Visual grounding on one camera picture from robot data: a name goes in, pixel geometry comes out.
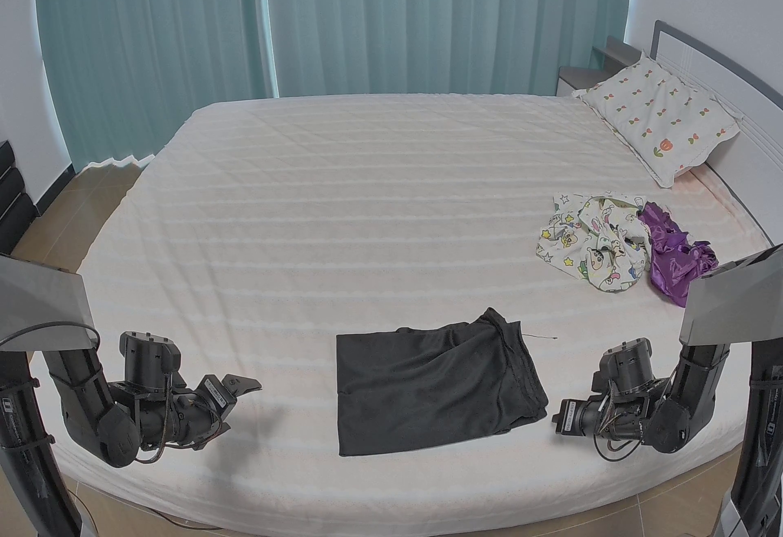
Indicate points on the bed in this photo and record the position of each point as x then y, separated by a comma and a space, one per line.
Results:
367, 185

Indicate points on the blue-green curtain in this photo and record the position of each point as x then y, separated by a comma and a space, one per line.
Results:
440, 2
159, 2

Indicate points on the white printed garment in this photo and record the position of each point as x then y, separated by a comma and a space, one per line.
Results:
590, 253

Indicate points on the black T-shirt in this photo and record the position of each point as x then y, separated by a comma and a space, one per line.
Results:
428, 381

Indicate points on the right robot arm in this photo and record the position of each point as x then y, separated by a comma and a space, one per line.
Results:
734, 302

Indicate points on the purple satin garment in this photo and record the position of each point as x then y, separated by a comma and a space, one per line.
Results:
673, 265

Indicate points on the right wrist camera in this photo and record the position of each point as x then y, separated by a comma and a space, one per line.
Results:
601, 383

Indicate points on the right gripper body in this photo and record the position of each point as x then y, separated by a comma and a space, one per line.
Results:
578, 415

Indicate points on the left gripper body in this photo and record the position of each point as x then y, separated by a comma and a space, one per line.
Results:
214, 394

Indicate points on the grey topped bedside table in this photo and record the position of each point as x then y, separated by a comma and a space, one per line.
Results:
580, 78

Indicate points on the white printed pillow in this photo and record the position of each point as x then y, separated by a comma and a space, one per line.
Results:
660, 112

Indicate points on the black chest of drawers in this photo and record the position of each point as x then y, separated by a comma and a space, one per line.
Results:
13, 198

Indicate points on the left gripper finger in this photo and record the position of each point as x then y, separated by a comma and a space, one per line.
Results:
244, 384

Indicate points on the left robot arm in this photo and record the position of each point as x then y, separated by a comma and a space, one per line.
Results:
55, 338

